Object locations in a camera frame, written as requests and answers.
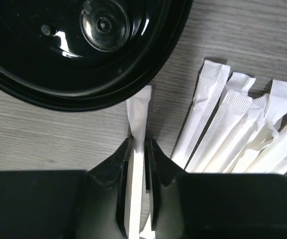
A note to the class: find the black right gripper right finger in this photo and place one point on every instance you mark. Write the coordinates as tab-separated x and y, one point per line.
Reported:
213	206

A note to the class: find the white wrapped straw bundle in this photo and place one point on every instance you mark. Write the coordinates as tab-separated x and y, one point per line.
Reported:
226	129

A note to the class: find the black spare cup lid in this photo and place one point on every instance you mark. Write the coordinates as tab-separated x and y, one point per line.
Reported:
85	55

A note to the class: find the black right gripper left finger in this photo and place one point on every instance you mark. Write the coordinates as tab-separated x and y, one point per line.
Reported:
66	204

